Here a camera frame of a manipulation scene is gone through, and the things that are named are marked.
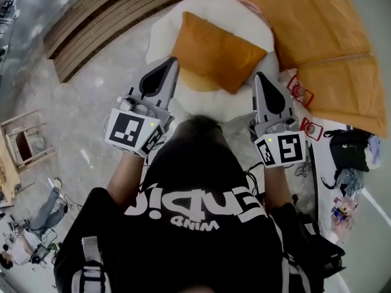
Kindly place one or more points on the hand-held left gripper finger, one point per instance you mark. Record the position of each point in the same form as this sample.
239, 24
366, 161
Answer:
148, 76
169, 82

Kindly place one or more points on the person's left forearm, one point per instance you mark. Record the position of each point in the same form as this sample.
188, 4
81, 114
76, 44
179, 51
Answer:
125, 179

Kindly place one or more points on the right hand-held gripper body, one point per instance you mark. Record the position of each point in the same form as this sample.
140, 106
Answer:
282, 146

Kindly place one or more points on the orange pillow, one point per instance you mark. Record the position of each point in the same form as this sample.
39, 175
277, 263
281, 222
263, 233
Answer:
214, 53

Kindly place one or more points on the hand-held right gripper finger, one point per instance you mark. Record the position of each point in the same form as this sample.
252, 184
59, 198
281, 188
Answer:
259, 102
288, 104

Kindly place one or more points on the colourful plastic bag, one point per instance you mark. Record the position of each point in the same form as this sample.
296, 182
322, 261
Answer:
345, 218

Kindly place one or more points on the black backpack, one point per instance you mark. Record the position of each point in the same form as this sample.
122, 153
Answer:
348, 151

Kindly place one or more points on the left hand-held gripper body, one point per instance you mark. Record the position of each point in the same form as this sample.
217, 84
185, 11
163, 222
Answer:
126, 128

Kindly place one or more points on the orange quilted bed cover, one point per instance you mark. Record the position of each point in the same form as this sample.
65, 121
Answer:
323, 26

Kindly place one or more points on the white fluffy seat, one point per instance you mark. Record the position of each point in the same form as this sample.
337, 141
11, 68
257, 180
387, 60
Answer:
201, 102

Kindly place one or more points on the black printed t-shirt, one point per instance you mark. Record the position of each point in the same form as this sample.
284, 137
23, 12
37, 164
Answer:
198, 240

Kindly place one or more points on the wooden plank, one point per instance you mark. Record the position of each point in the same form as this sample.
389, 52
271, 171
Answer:
7, 169

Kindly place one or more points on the wooden slatted platform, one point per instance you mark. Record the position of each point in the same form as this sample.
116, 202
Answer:
91, 26

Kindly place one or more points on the pale blue cloth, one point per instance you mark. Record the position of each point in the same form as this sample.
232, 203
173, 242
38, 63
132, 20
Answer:
375, 149

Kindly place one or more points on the red lantern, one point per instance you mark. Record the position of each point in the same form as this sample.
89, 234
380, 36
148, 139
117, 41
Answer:
311, 129
301, 91

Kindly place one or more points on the grey clothing pile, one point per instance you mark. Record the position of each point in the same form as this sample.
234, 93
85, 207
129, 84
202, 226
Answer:
351, 180

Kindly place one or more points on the person's right forearm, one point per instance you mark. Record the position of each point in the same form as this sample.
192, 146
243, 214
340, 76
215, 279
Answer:
276, 188

